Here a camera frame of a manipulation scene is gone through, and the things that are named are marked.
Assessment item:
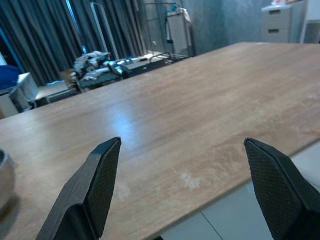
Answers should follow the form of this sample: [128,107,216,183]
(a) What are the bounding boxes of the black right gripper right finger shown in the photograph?
[243,136,320,240]

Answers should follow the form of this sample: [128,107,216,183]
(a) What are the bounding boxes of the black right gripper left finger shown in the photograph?
[36,136,122,240]

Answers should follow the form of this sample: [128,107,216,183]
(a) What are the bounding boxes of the shiny metal bowl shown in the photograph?
[0,148,17,216]

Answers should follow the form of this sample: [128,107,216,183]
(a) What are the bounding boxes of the white box stand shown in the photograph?
[0,71,39,118]

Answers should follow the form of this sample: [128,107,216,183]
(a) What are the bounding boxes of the pile of grey white clutter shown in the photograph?
[73,50,113,81]

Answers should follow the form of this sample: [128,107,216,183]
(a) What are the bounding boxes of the blue rounded object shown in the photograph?
[0,64,23,91]

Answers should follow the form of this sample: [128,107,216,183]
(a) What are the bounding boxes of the black low platform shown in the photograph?
[79,51,194,91]

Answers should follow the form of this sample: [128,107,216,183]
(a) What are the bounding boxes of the dark grey curtain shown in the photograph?
[0,0,149,86]

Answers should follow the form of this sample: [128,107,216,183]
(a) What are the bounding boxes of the white drawer cabinet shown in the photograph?
[260,4,305,44]

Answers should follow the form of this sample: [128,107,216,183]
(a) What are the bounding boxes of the metal clothes rack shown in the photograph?
[142,1,195,60]

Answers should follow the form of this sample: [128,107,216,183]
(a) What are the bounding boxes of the white hanging cloth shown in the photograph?
[165,7,193,55]

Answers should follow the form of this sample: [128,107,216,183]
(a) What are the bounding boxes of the white standing frame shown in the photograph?
[89,1,120,61]

